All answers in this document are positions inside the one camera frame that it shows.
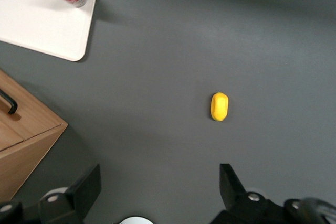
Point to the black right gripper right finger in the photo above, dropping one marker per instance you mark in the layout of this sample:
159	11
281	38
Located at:
236	203

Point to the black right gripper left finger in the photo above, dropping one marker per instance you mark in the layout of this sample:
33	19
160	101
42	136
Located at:
78	195

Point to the beige rectangular tray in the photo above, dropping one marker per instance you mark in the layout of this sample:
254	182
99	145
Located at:
39	24

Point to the wooden drawer cabinet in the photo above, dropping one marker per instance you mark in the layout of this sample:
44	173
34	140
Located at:
26	161

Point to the wooden drawer front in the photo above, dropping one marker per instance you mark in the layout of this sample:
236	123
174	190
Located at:
34	115
8	137

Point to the yellow lemon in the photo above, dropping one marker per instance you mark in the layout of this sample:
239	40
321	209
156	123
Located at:
219	106

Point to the grey table mat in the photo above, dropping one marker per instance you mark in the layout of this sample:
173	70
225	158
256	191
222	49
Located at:
168	51

